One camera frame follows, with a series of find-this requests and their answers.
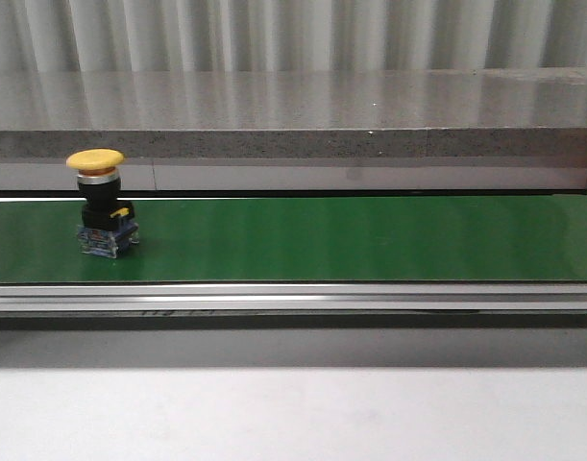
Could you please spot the yellow mushroom push button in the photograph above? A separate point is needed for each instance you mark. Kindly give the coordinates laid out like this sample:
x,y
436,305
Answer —
x,y
108,226

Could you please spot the green conveyor belt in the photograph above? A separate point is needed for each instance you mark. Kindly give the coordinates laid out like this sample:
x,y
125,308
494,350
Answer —
x,y
541,237

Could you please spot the grey speckled stone counter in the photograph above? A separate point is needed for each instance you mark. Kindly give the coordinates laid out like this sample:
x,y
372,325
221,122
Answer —
x,y
379,114

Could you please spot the white pleated curtain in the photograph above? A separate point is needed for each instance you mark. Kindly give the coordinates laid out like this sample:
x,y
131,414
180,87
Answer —
x,y
228,36

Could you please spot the aluminium conveyor frame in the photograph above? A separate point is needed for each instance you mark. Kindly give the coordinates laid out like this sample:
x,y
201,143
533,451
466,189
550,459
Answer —
x,y
224,305

